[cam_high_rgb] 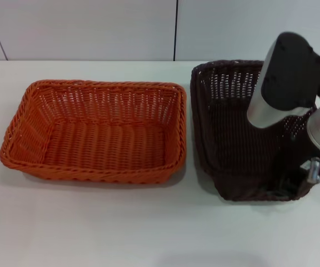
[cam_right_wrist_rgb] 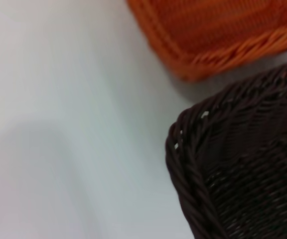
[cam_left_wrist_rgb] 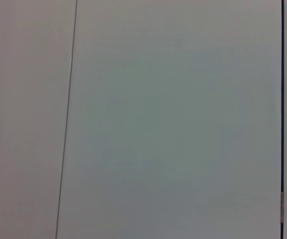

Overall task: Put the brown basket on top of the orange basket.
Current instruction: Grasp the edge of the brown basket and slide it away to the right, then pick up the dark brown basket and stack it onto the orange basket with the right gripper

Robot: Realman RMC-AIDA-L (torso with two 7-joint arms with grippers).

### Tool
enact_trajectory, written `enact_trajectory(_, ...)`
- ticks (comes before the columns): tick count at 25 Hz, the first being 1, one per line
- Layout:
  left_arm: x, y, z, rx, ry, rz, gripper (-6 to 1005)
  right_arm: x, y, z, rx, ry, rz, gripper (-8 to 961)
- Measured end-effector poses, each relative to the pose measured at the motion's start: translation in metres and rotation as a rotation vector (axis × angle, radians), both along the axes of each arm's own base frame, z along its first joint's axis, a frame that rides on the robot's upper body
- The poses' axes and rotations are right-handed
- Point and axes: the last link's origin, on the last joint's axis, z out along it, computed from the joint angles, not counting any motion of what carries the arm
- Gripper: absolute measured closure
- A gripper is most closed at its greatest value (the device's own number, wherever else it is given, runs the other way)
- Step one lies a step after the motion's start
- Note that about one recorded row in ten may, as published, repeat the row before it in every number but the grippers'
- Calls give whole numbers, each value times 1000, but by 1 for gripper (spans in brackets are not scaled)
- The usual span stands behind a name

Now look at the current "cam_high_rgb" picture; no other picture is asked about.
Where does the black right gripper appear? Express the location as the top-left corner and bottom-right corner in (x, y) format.
(276, 151), (309, 197)

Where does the dark brown woven basket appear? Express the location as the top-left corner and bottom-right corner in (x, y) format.
(190, 59), (320, 202)

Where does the orange woven plastic basket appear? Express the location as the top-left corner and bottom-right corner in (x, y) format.
(0, 79), (188, 184)

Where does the silver and red cable connector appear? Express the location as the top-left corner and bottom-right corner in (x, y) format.
(301, 156), (320, 192)

